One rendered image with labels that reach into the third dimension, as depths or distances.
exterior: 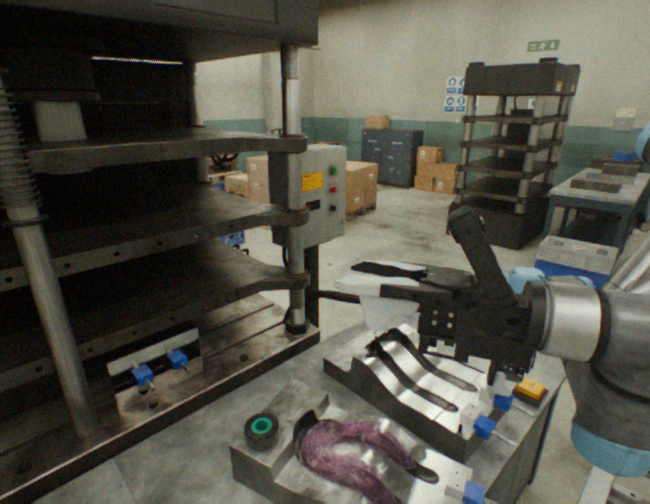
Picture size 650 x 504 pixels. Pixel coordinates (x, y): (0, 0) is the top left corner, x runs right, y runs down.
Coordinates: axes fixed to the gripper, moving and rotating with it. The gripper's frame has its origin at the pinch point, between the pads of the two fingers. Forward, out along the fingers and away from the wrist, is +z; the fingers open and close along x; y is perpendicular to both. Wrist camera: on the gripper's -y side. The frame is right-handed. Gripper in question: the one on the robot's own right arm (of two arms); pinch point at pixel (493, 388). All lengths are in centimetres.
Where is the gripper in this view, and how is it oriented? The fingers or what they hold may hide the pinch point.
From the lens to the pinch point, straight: 118.1
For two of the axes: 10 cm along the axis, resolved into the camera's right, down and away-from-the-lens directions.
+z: 0.0, 9.3, 3.6
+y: 6.9, 2.6, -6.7
